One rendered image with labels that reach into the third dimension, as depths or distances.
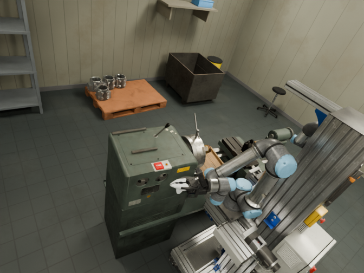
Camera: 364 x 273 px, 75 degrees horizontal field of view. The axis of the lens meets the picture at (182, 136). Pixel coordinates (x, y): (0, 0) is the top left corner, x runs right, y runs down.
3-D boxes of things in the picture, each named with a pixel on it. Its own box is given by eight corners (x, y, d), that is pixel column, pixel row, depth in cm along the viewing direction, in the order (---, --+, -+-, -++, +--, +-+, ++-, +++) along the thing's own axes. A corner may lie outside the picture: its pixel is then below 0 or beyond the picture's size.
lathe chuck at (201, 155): (192, 177, 213) (200, 149, 195) (176, 155, 234) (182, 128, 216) (200, 175, 217) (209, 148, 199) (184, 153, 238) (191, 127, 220)
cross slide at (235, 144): (244, 169, 238) (246, 166, 235) (221, 141, 265) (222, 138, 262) (257, 166, 246) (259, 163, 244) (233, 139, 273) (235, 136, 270)
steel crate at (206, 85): (189, 80, 577) (197, 51, 533) (216, 103, 521) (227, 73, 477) (160, 83, 531) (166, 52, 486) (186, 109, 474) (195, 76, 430)
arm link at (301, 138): (303, 127, 159) (287, 144, 205) (319, 135, 155) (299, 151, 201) (311, 113, 160) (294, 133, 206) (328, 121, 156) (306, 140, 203)
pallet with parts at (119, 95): (145, 85, 509) (147, 69, 487) (167, 109, 458) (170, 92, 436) (83, 91, 438) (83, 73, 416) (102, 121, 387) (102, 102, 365)
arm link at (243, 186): (241, 187, 172) (248, 175, 164) (248, 203, 162) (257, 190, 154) (226, 187, 168) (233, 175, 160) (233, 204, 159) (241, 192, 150)
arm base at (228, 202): (246, 207, 172) (251, 199, 166) (232, 215, 164) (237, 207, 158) (232, 191, 180) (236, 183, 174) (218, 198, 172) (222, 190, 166)
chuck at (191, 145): (189, 177, 211) (196, 150, 193) (173, 155, 232) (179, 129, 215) (192, 177, 213) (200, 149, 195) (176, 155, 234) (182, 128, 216)
